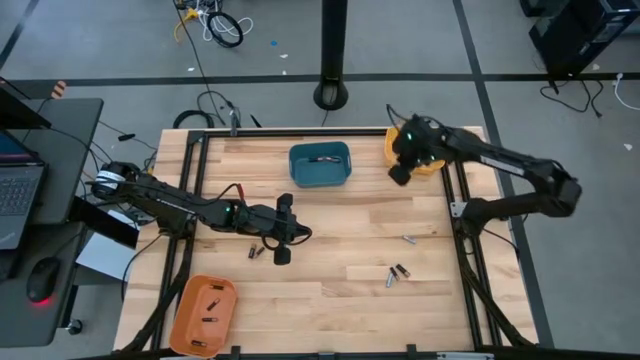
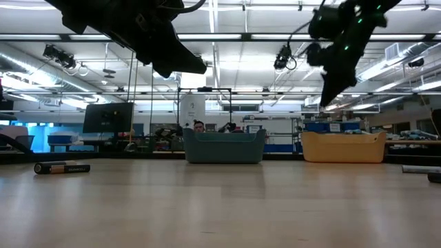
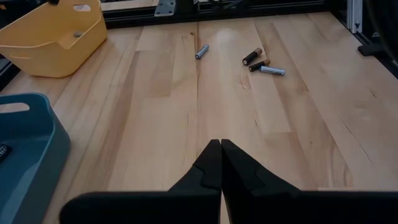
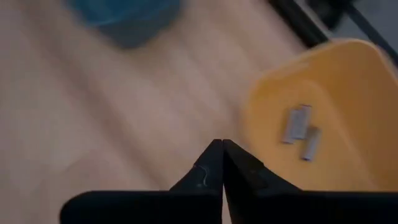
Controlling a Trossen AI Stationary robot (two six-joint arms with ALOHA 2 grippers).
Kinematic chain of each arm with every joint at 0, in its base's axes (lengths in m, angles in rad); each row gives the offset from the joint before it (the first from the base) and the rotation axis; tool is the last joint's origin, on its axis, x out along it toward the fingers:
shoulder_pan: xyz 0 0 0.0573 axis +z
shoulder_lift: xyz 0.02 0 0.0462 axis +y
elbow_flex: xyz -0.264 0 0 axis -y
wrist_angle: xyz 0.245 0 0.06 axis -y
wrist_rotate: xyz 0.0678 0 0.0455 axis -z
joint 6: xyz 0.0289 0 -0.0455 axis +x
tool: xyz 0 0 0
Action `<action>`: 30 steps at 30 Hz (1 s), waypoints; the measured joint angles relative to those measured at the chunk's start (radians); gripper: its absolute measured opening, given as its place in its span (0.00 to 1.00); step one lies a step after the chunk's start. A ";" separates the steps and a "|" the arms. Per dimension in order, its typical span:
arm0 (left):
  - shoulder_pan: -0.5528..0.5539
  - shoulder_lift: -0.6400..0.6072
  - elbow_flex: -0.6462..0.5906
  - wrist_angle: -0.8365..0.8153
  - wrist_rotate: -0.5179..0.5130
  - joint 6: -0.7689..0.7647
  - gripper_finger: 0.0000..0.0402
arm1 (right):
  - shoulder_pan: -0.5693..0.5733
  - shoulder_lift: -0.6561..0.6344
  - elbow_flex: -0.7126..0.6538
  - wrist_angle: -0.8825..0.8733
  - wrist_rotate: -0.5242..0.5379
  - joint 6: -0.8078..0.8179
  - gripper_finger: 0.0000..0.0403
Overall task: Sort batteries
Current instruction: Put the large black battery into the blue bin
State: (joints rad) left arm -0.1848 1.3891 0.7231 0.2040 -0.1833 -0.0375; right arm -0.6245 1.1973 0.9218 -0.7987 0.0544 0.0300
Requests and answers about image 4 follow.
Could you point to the silver battery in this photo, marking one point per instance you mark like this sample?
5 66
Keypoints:
304 119
311 143
290 126

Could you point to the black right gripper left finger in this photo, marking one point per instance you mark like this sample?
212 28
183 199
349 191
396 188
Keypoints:
199 193

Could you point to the teal plastic bin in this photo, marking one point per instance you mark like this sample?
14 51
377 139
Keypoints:
124 18

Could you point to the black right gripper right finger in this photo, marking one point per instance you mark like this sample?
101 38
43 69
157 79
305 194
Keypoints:
258 193

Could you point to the black aluminium table frame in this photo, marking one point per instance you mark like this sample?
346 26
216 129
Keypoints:
298 21

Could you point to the yellow plastic bin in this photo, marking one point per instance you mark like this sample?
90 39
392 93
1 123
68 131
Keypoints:
342 93

